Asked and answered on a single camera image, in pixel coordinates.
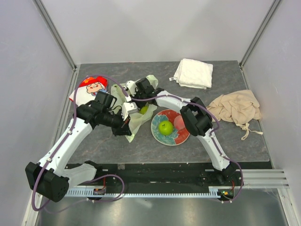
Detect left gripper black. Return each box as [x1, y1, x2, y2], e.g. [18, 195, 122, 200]
[102, 108, 132, 137]

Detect pale green plastic bag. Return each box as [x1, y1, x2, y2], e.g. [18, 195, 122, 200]
[111, 84, 157, 143]

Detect green fake apple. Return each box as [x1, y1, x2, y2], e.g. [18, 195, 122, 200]
[158, 121, 174, 136]

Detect pink fake peach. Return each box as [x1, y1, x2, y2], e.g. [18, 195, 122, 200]
[173, 115, 185, 130]

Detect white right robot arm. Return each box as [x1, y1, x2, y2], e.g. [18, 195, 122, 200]
[126, 78, 236, 186]

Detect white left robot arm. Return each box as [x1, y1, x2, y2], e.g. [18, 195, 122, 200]
[25, 92, 137, 202]

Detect green fake grapes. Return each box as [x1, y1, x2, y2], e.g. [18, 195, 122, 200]
[139, 105, 149, 115]

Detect red white cartoon pouch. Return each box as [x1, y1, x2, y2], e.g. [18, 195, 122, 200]
[75, 76, 108, 106]

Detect white folded towel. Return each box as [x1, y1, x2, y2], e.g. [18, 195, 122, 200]
[169, 58, 213, 89]

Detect red teal floral plate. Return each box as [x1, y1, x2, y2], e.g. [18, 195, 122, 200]
[151, 109, 190, 146]

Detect beige crumpled cloth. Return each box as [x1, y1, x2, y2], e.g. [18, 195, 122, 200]
[206, 89, 263, 141]

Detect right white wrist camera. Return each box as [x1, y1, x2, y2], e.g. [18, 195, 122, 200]
[125, 81, 137, 96]

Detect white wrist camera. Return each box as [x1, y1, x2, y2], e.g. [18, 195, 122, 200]
[121, 102, 138, 120]
[125, 81, 137, 96]

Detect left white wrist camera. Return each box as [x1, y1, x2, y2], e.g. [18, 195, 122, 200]
[121, 102, 138, 120]

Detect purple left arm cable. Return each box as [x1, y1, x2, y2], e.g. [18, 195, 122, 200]
[32, 75, 131, 211]

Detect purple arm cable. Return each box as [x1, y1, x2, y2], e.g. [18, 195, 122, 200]
[131, 94, 244, 204]
[32, 75, 131, 211]

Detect light blue cable duct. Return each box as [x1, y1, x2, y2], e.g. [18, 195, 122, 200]
[65, 186, 221, 198]

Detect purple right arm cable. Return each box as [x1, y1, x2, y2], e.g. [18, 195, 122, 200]
[131, 94, 244, 204]

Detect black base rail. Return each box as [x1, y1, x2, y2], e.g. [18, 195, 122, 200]
[82, 163, 243, 194]

